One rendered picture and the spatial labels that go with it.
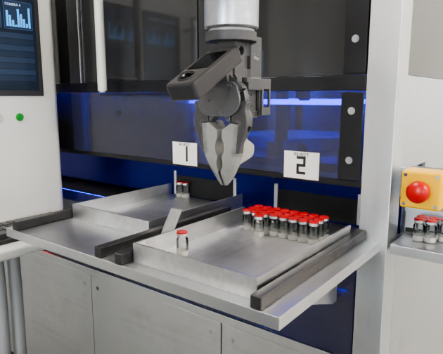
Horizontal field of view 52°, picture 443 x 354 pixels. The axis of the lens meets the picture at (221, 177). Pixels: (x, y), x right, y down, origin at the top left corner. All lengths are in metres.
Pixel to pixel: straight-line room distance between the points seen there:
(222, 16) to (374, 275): 0.62
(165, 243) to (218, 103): 0.34
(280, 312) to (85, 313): 1.15
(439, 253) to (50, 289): 1.37
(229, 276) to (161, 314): 0.74
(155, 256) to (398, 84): 0.55
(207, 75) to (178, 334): 0.95
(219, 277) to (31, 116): 0.93
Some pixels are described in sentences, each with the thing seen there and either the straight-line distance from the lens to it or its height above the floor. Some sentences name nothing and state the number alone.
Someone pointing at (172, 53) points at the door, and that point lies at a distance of 1.24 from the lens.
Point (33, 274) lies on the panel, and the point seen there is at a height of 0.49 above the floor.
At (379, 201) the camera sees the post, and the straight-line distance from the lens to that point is 0.96.
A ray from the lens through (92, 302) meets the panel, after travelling 1.67.
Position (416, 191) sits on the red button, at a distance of 0.90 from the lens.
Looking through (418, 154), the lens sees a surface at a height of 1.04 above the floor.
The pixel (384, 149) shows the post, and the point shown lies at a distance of 0.95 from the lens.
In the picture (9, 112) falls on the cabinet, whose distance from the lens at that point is 1.45.
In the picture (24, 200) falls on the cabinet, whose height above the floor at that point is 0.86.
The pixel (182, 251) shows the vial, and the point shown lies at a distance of 0.84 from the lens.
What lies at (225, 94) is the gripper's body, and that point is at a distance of 0.63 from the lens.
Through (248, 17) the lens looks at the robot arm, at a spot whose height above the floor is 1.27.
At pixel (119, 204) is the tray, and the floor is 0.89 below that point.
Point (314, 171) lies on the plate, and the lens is 1.00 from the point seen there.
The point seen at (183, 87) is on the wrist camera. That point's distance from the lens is 0.57.
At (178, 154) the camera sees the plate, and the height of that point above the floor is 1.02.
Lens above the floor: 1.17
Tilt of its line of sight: 10 degrees down
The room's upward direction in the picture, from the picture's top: straight up
